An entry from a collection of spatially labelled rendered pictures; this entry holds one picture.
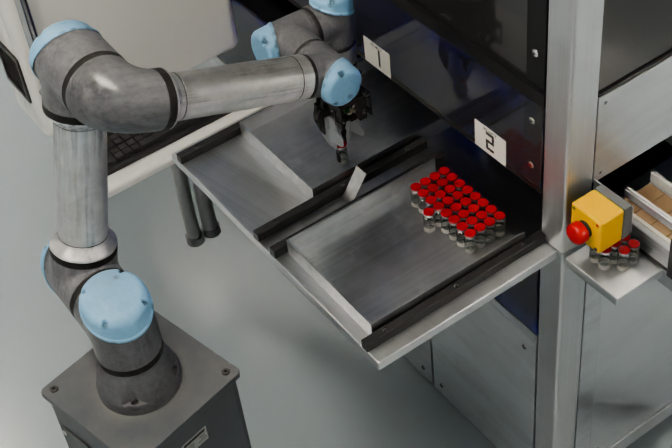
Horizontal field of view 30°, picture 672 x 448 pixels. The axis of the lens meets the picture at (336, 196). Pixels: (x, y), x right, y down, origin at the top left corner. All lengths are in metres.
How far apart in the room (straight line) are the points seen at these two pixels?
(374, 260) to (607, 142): 0.46
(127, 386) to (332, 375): 1.12
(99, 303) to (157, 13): 0.86
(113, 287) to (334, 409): 1.16
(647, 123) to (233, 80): 0.73
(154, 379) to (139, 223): 1.56
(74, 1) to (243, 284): 1.13
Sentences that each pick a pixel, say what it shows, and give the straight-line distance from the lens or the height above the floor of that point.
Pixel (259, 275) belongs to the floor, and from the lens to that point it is 3.49.
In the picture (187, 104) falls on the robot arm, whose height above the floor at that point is 1.34.
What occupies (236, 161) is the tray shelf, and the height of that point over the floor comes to 0.88.
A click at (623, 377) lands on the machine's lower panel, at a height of 0.37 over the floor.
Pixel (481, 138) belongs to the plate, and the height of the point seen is 1.01.
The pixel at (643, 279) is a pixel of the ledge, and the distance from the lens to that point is 2.24.
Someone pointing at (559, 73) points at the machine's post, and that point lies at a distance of 2.02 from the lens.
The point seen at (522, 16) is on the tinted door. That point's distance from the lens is 2.05.
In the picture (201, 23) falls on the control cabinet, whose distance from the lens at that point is 2.84.
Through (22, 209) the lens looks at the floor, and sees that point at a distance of 3.88.
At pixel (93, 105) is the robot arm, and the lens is 1.88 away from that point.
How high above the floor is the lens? 2.52
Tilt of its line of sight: 43 degrees down
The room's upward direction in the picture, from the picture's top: 7 degrees counter-clockwise
